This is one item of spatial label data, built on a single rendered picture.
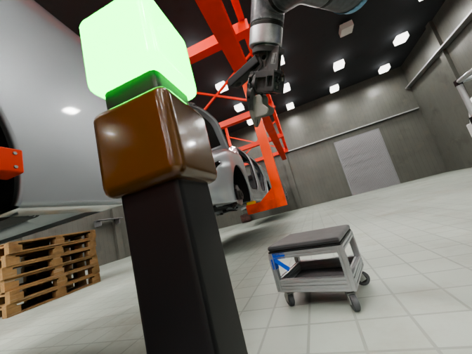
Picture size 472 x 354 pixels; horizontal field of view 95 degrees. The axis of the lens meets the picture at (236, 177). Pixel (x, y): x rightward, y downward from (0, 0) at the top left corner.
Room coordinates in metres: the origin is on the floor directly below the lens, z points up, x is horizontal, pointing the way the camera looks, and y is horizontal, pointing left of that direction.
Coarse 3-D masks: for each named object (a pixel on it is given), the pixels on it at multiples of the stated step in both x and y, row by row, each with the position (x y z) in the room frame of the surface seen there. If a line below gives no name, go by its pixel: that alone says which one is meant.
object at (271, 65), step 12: (252, 48) 0.53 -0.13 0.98; (264, 48) 0.51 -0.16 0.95; (276, 48) 0.51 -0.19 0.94; (264, 60) 0.54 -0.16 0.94; (276, 60) 0.52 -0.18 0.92; (252, 72) 0.55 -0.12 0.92; (264, 72) 0.53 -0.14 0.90; (276, 72) 0.53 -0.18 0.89; (252, 84) 0.56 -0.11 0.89; (264, 84) 0.55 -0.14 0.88; (276, 84) 0.55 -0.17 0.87
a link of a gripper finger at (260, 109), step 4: (256, 96) 0.58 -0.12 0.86; (260, 96) 0.57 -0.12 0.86; (256, 100) 0.58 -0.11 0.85; (260, 100) 0.57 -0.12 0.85; (256, 104) 0.58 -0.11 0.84; (260, 104) 0.58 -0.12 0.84; (256, 108) 0.59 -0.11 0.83; (260, 108) 0.58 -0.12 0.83; (264, 108) 0.58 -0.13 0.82; (252, 112) 0.59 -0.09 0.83; (256, 112) 0.60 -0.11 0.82; (260, 112) 0.59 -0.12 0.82; (264, 112) 0.58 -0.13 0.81; (252, 116) 0.60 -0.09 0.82; (256, 116) 0.60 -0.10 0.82; (260, 116) 0.60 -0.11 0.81; (252, 120) 0.61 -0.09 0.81; (256, 120) 0.62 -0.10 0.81; (256, 124) 0.63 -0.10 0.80
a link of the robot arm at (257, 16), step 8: (256, 0) 0.46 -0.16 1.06; (264, 0) 0.45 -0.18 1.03; (256, 8) 0.47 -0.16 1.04; (264, 8) 0.46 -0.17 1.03; (272, 8) 0.46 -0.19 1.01; (256, 16) 0.48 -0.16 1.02; (264, 16) 0.47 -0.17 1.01; (272, 16) 0.47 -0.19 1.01; (280, 16) 0.48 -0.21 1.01; (256, 24) 0.49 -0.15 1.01; (280, 24) 0.49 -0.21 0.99
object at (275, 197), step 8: (256, 128) 3.63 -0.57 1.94; (264, 128) 3.63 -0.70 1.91; (264, 136) 3.60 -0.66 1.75; (264, 144) 3.61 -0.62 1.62; (264, 152) 3.63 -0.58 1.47; (272, 152) 3.72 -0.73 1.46; (264, 160) 3.64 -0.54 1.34; (272, 160) 3.60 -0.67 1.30; (272, 168) 3.61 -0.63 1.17; (272, 176) 3.62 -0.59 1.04; (272, 184) 3.63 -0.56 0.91; (280, 184) 3.60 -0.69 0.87; (272, 192) 3.66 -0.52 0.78; (280, 192) 3.61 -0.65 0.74; (264, 200) 3.70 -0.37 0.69; (272, 200) 3.65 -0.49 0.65; (280, 200) 3.62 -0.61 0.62; (248, 208) 3.77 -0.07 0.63; (256, 208) 3.73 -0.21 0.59; (264, 208) 3.69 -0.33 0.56; (272, 208) 3.66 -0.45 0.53
